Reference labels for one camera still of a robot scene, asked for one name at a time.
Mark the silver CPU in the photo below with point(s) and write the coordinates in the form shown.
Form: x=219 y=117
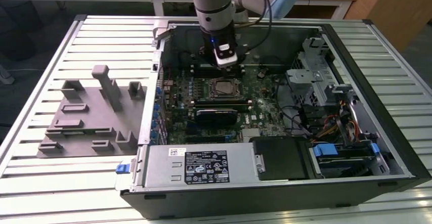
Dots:
x=224 y=88

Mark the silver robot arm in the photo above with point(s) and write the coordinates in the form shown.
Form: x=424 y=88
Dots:
x=211 y=4

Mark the CPU socket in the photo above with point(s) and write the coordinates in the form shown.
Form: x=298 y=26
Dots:
x=224 y=99

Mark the black RAM slot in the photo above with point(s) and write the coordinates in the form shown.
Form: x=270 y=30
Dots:
x=203 y=70
x=203 y=77
x=203 y=67
x=203 y=73
x=219 y=104
x=219 y=107
x=219 y=101

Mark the silver coin battery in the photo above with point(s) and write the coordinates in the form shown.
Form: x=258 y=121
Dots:
x=262 y=74

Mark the metal drive cage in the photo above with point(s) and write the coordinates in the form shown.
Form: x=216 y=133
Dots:
x=303 y=77

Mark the green motherboard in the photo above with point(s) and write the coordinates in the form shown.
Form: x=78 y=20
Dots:
x=267 y=117

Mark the silver chipset heatsink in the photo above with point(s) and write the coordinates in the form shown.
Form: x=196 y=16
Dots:
x=251 y=133

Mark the black expansion slot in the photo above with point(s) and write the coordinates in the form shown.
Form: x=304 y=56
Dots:
x=206 y=139

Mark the grey parts rack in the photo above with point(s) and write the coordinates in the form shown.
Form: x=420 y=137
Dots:
x=87 y=112

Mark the silver power supply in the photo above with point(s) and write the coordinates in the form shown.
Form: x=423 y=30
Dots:
x=162 y=168

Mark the hard disk in blue carrier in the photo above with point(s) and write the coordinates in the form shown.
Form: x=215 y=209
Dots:
x=324 y=150

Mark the blue case latch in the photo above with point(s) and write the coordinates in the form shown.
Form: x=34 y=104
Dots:
x=122 y=169

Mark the wooden cabinet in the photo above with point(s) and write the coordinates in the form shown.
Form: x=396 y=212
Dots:
x=398 y=6

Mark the black PC case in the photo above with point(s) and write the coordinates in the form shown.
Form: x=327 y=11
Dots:
x=236 y=203

